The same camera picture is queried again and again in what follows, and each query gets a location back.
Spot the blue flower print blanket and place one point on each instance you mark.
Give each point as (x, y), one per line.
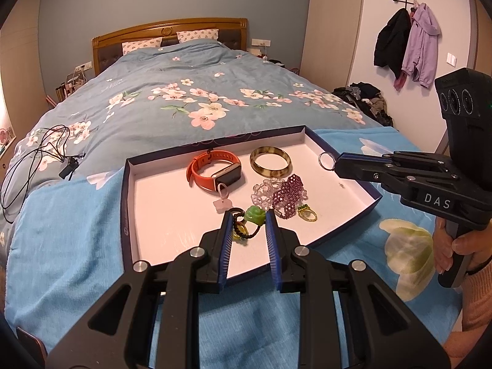
(69, 246)

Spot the black jacket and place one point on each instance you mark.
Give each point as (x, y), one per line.
(392, 42)

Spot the pile of dark clothes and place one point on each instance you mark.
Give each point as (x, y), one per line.
(365, 100)

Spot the smartphone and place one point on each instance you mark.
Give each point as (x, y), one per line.
(30, 346)

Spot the black wall coat hook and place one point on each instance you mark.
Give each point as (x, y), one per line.
(403, 0)

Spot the dark blue shallow box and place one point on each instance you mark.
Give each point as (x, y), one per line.
(165, 207)

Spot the purple jacket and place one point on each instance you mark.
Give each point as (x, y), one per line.
(422, 46)

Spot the orange smartwatch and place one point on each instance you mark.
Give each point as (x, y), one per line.
(200, 176)

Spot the floral grey-blue duvet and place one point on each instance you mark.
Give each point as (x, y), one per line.
(173, 69)

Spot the white wall socket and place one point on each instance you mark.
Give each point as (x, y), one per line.
(261, 42)
(83, 66)

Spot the wooden headboard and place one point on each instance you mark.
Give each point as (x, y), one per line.
(115, 46)

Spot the tortoiseshell bangle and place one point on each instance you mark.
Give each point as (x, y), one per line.
(256, 167)

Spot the heart print pillow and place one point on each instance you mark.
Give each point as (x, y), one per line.
(198, 35)
(140, 45)

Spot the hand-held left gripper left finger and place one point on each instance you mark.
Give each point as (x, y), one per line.
(227, 250)

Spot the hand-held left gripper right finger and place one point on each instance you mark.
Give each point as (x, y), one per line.
(273, 251)

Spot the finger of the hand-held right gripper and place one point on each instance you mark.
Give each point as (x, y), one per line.
(426, 165)
(357, 168)

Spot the person's right forearm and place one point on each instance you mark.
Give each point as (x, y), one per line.
(478, 299)

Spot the person's right hand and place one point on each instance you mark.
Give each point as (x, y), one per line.
(476, 244)

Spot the white wall switch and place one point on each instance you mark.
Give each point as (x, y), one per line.
(452, 59)

